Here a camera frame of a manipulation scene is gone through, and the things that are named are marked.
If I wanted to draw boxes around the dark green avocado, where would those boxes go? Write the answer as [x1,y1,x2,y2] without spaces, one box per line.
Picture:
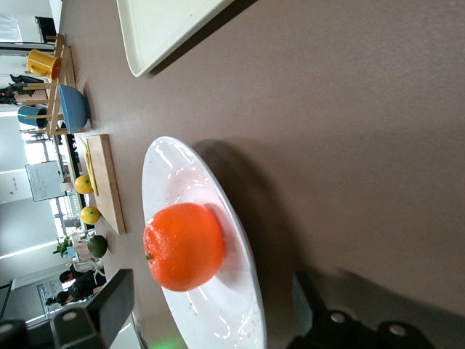
[86,234,109,260]

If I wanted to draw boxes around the person in black clothes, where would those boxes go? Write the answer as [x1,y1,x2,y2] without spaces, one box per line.
[44,265,108,307]

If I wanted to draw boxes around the white round plate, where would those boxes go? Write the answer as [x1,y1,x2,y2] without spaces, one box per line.
[141,135,268,349]

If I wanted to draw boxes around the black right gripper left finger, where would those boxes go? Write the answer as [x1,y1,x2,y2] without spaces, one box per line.
[50,268,136,349]

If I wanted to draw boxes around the yellow lemon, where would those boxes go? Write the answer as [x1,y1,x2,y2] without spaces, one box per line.
[79,205,102,225]
[73,174,95,196]

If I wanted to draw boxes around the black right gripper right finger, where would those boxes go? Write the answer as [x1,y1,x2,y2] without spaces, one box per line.
[286,270,368,349]

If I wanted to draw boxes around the green potted plant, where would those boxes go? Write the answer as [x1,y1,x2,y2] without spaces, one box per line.
[54,236,74,260]

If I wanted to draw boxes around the white notice board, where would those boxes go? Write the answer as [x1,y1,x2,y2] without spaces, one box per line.
[25,160,67,203]

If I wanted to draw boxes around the yellow mug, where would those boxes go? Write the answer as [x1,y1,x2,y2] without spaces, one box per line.
[25,49,62,81]

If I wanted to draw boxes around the blue bowl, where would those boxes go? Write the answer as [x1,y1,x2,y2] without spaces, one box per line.
[57,84,90,135]

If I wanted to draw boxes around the bamboo cutting board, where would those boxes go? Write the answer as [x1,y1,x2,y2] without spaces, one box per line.
[80,133,127,236]

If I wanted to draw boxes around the orange fruit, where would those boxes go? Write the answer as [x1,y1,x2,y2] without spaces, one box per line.
[142,201,226,293]

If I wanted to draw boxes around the cream bear print tray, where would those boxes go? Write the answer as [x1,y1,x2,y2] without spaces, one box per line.
[116,0,238,79]

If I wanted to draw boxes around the wooden mug rack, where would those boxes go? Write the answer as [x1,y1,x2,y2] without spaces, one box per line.
[19,33,78,137]

